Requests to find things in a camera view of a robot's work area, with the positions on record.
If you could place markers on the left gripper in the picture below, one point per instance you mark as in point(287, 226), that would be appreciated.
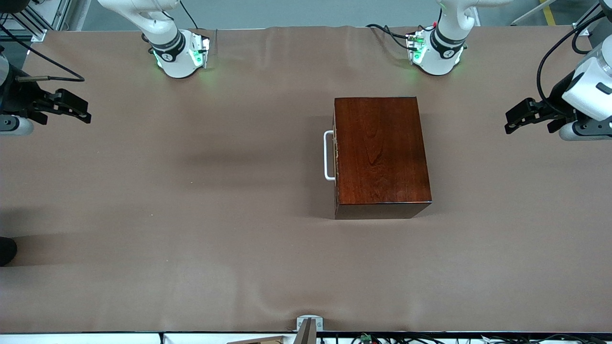
point(555, 101)

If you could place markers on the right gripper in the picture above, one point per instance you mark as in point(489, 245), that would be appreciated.
point(20, 97)

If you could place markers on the yellow floor tape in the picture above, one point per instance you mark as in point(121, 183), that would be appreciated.
point(549, 13)

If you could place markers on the dark red wooden cabinet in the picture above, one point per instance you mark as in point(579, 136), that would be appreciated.
point(382, 153)

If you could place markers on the black round object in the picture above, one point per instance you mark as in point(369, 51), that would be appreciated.
point(5, 251)

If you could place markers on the brown table mat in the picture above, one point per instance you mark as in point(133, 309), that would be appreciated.
point(191, 263)

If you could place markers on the light wooden board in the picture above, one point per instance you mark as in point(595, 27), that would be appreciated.
point(263, 340)

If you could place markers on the aluminium frame rail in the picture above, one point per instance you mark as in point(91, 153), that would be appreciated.
point(60, 14)
point(579, 31)

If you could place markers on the grey metal bracket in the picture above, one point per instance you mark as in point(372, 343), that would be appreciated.
point(309, 329)

